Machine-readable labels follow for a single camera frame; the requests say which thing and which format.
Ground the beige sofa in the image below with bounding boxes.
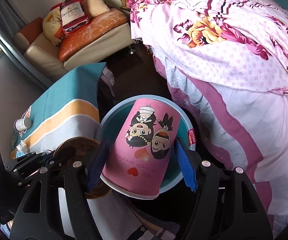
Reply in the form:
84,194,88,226
13,0,136,73

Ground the striped teal orange tablecloth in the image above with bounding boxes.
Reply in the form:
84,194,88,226
0,62,144,240

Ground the beige pillow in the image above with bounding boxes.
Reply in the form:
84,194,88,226
83,0,110,20

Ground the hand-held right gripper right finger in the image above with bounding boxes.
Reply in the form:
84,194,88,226
175,139,274,240

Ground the floral pink blanket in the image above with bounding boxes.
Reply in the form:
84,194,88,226
126,0,288,98

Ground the grey curtain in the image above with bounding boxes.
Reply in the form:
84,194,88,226
0,0,27,63

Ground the white yogurt cup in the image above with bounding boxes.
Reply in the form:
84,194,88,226
14,118,32,132

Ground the orange seat cushion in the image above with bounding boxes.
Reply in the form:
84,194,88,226
59,8,127,62

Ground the plaid cloth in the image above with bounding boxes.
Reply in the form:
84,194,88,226
100,66,116,98

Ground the cream printed pillow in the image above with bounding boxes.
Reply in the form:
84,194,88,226
42,9,65,46

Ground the pink bed sheet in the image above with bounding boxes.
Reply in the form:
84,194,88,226
153,55,288,230

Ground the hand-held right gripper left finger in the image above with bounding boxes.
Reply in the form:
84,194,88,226
9,139,111,240

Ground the pink cartoon paper cup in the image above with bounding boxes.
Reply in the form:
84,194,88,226
101,98,182,200

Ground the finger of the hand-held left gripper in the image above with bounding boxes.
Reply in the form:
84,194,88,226
15,151,60,172
5,165,43,188

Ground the blue plastic bin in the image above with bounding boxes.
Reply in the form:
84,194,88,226
95,94,197,194

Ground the dark star-print cloth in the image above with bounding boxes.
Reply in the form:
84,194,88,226
131,205,182,240

